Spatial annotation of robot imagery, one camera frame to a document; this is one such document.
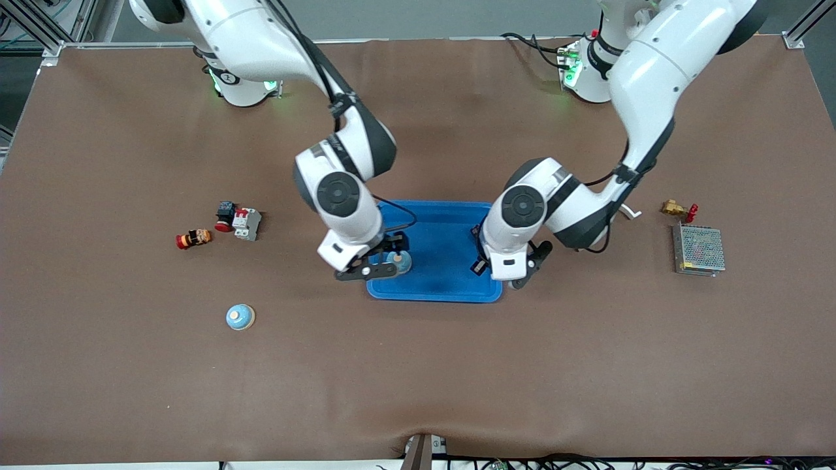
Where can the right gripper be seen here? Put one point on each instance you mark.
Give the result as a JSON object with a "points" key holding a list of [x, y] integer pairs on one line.
{"points": [[392, 245]]}

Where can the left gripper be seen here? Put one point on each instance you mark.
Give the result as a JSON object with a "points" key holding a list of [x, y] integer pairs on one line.
{"points": [[479, 266]]}

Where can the blue dome bell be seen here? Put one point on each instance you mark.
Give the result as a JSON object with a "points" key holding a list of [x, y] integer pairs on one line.
{"points": [[401, 262], [240, 316]]}

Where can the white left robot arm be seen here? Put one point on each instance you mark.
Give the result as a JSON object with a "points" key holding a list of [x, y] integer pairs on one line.
{"points": [[659, 72]]}

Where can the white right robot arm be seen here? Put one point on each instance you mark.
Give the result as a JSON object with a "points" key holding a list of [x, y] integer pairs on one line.
{"points": [[261, 39]]}

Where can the blue plastic tray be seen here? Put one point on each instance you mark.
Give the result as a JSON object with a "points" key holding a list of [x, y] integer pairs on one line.
{"points": [[444, 274]]}

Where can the white curved pipe clamp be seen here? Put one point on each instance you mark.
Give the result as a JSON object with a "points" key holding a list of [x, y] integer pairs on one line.
{"points": [[632, 211]]}

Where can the brown table mat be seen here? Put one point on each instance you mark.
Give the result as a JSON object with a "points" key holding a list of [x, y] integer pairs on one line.
{"points": [[418, 378]]}

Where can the white red circuit breaker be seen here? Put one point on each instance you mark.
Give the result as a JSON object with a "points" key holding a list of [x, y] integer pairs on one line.
{"points": [[247, 223]]}

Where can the perforated metal power supply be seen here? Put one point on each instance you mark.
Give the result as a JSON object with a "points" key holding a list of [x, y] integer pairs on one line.
{"points": [[699, 249]]}

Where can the red orange push button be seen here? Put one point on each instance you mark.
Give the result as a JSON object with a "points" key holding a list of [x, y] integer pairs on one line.
{"points": [[194, 239]]}

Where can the black red emergency stop switch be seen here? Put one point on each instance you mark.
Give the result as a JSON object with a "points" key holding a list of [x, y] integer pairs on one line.
{"points": [[225, 214]]}

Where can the grey metal clamp bracket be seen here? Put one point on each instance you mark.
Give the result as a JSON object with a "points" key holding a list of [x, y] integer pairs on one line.
{"points": [[418, 454]]}

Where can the aluminium frame post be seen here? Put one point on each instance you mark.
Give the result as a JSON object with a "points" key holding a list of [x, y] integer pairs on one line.
{"points": [[798, 31], [29, 29]]}

